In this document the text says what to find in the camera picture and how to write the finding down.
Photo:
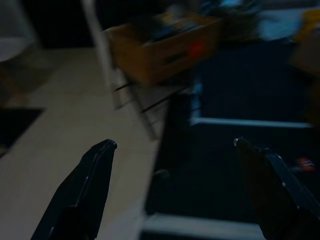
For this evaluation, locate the dark blue crate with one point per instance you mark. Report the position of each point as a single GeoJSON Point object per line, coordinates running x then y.
{"type": "Point", "coordinates": [245, 80]}

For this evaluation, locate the dark rubbish bin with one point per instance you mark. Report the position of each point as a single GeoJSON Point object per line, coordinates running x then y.
{"type": "Point", "coordinates": [212, 162]}

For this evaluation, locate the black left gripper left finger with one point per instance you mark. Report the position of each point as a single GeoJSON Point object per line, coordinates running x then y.
{"type": "Point", "coordinates": [82, 190]}

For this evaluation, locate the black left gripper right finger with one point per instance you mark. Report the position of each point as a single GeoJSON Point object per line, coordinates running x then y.
{"type": "Point", "coordinates": [275, 195]}

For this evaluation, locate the black floor mat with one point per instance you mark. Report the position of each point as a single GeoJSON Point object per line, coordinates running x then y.
{"type": "Point", "coordinates": [15, 125]}

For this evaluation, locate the light blue cloth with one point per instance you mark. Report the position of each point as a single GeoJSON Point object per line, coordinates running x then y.
{"type": "Point", "coordinates": [277, 25]}

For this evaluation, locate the brown cardboard box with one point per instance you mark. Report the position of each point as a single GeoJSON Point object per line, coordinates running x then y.
{"type": "Point", "coordinates": [155, 57]}

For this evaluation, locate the white metal rack frame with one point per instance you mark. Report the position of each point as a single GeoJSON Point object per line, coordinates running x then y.
{"type": "Point", "coordinates": [100, 50]}

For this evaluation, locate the small shiny trash piece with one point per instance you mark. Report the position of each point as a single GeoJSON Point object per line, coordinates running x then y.
{"type": "Point", "coordinates": [303, 163]}

